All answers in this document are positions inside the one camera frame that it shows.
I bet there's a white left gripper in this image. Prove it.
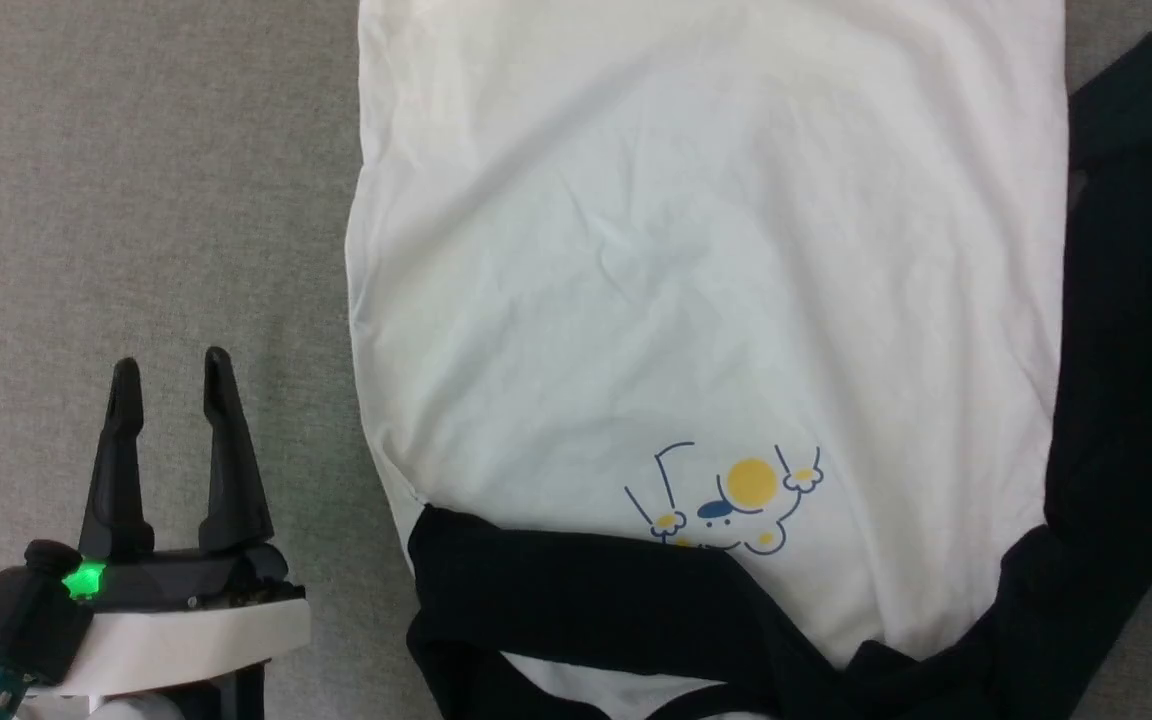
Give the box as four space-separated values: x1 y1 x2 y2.
34 346 313 698

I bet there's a white shirt with black sleeves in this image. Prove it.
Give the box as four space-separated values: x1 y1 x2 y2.
344 0 1152 720

